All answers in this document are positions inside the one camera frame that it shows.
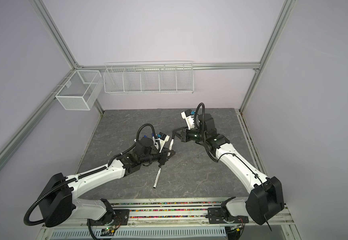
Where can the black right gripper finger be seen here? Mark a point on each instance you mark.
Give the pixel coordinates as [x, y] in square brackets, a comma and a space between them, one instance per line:
[177, 137]
[178, 131]

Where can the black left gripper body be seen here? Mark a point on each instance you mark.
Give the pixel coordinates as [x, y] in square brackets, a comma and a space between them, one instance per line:
[162, 161]

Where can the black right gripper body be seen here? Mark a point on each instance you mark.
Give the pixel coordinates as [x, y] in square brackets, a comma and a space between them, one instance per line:
[195, 135]

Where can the white marker pen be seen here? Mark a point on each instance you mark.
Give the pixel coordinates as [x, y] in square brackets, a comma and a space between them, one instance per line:
[171, 144]
[157, 178]

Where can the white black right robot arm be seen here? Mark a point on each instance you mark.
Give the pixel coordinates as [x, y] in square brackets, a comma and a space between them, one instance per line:
[265, 198]

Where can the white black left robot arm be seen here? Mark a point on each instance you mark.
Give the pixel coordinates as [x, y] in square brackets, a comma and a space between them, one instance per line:
[60, 200]

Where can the white mesh square basket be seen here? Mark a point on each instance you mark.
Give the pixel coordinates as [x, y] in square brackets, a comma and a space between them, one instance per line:
[81, 90]

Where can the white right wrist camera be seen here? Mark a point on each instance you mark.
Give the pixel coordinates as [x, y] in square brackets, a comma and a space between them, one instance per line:
[188, 116]

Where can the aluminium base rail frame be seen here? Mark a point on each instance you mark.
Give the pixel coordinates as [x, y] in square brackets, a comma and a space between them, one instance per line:
[153, 219]

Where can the white wire long basket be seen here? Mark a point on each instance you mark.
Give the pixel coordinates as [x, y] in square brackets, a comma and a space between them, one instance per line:
[152, 77]

